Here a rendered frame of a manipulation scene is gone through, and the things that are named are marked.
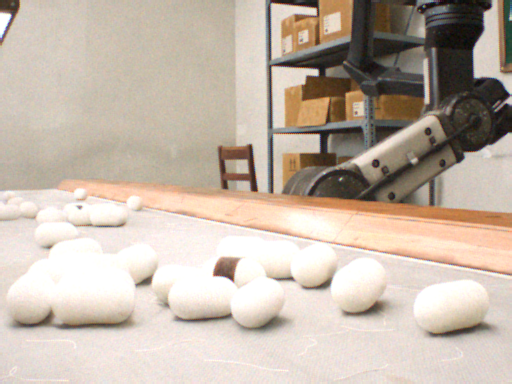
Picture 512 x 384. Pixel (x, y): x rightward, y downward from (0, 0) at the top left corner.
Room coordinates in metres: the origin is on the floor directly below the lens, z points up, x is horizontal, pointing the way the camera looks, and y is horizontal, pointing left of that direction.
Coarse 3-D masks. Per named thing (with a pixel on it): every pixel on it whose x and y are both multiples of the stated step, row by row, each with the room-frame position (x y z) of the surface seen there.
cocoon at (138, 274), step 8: (128, 248) 0.33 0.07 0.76; (136, 248) 0.33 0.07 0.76; (144, 248) 0.34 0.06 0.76; (152, 248) 0.35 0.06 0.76; (120, 256) 0.33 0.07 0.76; (128, 256) 0.32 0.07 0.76; (136, 256) 0.33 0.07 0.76; (144, 256) 0.33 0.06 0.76; (152, 256) 0.34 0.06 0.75; (128, 264) 0.32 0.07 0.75; (136, 264) 0.32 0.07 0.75; (144, 264) 0.33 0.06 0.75; (152, 264) 0.34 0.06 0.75; (136, 272) 0.32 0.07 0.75; (144, 272) 0.33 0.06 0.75; (152, 272) 0.34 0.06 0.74; (136, 280) 0.33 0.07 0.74
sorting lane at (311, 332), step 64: (0, 192) 1.43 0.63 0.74; (64, 192) 1.38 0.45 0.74; (0, 256) 0.42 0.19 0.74; (192, 256) 0.43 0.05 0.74; (384, 256) 0.42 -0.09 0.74; (0, 320) 0.25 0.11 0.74; (128, 320) 0.25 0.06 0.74; (192, 320) 0.26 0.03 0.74; (320, 320) 0.25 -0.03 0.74; (384, 320) 0.25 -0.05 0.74
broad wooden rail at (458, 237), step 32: (96, 192) 1.17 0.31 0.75; (128, 192) 1.00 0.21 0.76; (160, 192) 0.88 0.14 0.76; (192, 192) 0.83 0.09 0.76; (224, 192) 0.81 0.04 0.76; (256, 192) 0.80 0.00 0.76; (256, 224) 0.60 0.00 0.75; (288, 224) 0.55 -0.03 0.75; (320, 224) 0.51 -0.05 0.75; (352, 224) 0.48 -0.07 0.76; (384, 224) 0.45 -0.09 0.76; (416, 224) 0.42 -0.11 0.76; (448, 224) 0.40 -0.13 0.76; (480, 224) 0.38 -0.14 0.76; (416, 256) 0.40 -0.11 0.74; (448, 256) 0.37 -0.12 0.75; (480, 256) 0.35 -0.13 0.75
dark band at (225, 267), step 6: (222, 258) 0.30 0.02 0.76; (228, 258) 0.30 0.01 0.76; (234, 258) 0.30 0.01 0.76; (240, 258) 0.30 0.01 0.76; (216, 264) 0.30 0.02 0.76; (222, 264) 0.30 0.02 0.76; (228, 264) 0.30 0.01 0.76; (234, 264) 0.30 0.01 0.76; (216, 270) 0.30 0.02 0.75; (222, 270) 0.30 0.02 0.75; (228, 270) 0.29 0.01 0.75; (234, 270) 0.29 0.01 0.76; (222, 276) 0.29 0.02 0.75; (228, 276) 0.29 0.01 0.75
